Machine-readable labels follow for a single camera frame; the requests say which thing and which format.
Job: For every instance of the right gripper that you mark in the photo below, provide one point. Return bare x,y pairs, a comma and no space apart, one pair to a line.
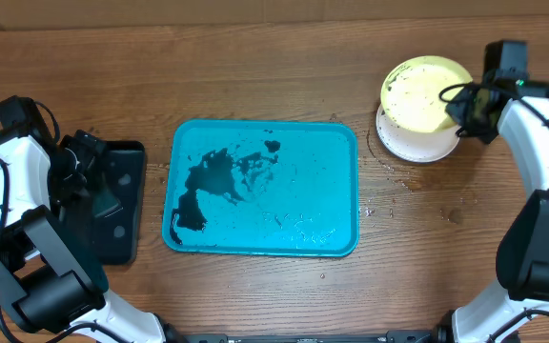
456,114

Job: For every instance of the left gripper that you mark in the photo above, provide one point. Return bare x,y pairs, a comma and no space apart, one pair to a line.
90,148

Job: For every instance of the dark green sponge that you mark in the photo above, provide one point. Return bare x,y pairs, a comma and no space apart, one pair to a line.
104,203

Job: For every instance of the white plate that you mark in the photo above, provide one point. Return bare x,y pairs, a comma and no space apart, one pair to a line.
414,146

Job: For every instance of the green rimmed plate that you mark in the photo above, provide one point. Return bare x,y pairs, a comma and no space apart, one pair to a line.
410,92

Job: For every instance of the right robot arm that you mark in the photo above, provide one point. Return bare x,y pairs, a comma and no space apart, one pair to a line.
518,111

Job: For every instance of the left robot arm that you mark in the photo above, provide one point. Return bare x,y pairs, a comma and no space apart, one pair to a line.
49,280

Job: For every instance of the black water tray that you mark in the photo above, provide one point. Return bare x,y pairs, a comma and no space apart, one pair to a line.
113,239

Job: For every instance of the teal plastic serving tray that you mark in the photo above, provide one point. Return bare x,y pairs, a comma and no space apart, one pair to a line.
262,188

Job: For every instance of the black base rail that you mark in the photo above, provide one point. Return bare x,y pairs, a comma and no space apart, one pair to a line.
312,338

